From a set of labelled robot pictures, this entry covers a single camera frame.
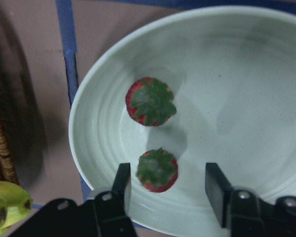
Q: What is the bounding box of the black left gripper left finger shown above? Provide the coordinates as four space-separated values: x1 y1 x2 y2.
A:
111 163 132 214

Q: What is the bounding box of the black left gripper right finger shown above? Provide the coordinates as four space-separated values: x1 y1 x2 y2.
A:
205 162 233 228

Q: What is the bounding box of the red strawberry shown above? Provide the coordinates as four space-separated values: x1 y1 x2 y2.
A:
125 77 177 126
136 148 179 193

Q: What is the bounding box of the light green plate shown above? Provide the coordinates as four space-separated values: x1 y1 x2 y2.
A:
69 6 296 237

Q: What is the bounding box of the yellow banana bunch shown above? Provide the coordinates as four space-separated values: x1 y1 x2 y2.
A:
0 181 33 235

